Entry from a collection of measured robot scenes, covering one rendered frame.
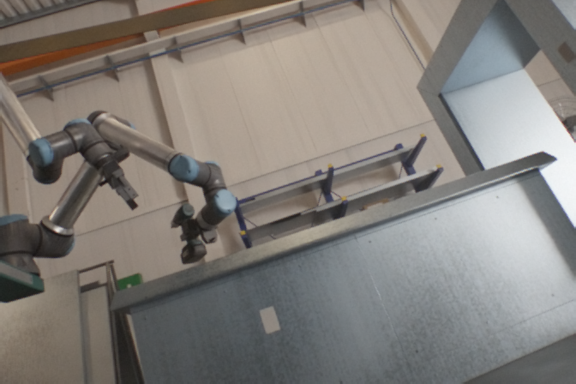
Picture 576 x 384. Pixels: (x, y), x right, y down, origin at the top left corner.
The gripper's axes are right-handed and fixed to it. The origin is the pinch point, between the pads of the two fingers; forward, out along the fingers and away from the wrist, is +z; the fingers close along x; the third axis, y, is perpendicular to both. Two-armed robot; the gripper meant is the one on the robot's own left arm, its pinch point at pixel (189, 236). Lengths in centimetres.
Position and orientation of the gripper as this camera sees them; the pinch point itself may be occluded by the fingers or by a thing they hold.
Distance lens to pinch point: 171.9
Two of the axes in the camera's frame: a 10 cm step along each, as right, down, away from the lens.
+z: -5.5, 4.8, 6.8
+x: -7.7, 0.3, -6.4
